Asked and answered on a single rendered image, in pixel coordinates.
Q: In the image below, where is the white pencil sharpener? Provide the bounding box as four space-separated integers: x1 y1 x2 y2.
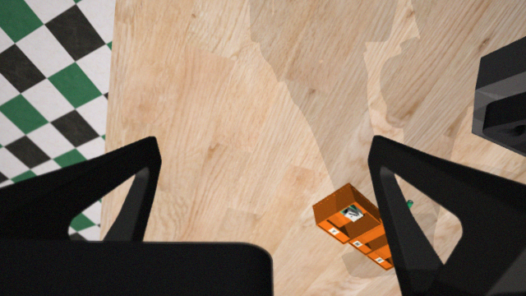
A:
343 207 360 220

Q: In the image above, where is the orange open bin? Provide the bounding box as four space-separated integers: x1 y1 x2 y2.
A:
312 183 394 271

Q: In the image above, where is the green and white eraser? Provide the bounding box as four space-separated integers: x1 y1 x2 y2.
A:
340 204 363 222

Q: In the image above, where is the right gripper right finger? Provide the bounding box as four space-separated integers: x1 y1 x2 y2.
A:
367 135 526 296

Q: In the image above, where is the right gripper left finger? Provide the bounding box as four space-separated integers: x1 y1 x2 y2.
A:
0 136 162 241

